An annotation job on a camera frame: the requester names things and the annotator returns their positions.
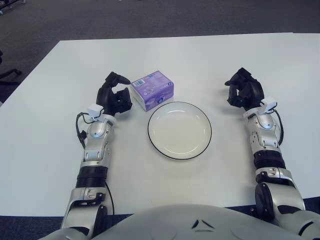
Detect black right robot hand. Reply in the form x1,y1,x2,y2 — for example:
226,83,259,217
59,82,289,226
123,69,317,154
224,67,265,111

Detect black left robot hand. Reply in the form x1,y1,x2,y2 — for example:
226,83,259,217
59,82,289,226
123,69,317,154
96,71,133,117

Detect purple tissue paper pack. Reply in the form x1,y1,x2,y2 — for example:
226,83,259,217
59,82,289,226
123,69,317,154
129,70,175,112

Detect white plate black rim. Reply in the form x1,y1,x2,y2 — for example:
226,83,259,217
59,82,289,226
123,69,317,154
147,100,213,161

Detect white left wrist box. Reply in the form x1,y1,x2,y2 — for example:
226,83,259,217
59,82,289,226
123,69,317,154
87,103,105,120

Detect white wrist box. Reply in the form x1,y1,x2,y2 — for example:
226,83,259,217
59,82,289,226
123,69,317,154
87,103,105,120
261,97,278,113

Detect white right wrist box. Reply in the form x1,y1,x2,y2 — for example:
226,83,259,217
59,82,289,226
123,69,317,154
261,97,278,113

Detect black office chair base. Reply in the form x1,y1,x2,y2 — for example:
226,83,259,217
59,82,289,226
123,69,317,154
0,68,22,85

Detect grey robot torso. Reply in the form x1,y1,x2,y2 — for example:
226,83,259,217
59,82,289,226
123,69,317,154
42,203,320,240

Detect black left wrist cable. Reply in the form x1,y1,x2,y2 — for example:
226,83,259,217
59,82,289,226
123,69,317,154
75,111,98,151

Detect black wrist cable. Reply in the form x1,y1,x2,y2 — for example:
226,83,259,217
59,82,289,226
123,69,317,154
273,108,285,148
75,111,98,151

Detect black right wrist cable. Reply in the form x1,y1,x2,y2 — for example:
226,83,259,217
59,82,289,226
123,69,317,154
273,108,285,148

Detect black left elbow cable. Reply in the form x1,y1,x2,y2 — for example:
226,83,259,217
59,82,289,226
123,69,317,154
104,181,116,216

